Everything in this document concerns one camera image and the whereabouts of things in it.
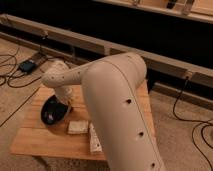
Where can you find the dark ceramic bowl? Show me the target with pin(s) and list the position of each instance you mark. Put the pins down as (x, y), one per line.
(53, 111)

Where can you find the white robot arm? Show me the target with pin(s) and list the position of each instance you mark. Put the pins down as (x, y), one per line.
(109, 90)

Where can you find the beige sponge block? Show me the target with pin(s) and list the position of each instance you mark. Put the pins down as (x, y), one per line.
(78, 127)

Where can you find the white tube bottle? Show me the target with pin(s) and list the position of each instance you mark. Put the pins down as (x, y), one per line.
(95, 146)

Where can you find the blue black power box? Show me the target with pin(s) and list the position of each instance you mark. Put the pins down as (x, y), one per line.
(27, 66)

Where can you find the wooden table board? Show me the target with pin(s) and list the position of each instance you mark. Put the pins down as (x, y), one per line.
(33, 138)

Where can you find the long wooden beam rail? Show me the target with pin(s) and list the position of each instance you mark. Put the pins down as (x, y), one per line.
(173, 67)

